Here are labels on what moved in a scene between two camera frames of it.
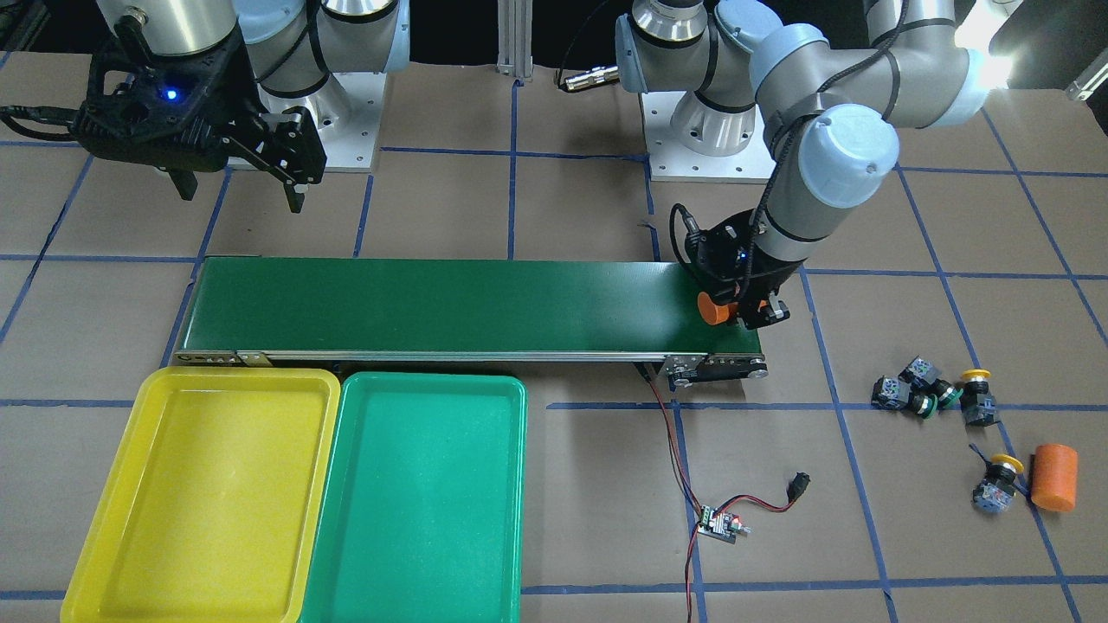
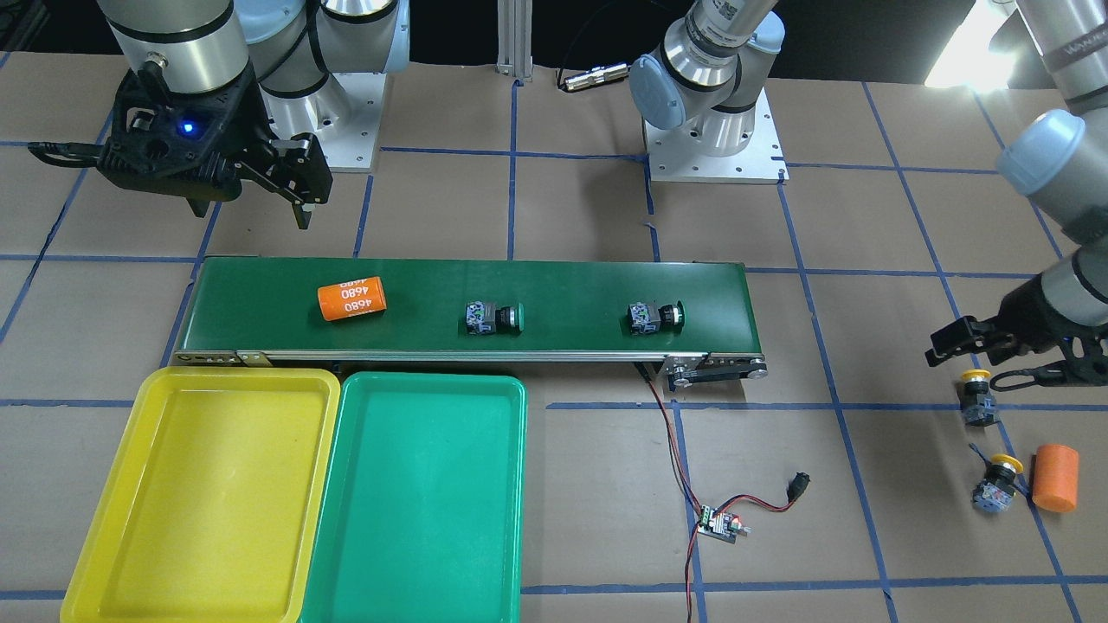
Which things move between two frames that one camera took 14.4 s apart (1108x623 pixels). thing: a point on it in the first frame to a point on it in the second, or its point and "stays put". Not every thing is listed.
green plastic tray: x=421 y=516 stays put
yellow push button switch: x=979 y=404 stays put
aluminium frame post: x=515 y=38 stays put
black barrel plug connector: x=796 y=485 stays put
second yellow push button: x=996 y=491 stays put
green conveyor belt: x=250 y=311 stays put
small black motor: x=925 y=375 to x=647 y=317
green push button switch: x=889 y=393 to x=482 y=318
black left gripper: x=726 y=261 to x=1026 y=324
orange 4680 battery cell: x=713 y=313 to x=353 y=298
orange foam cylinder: x=1054 y=477 stays put
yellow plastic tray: x=213 y=501 stays put
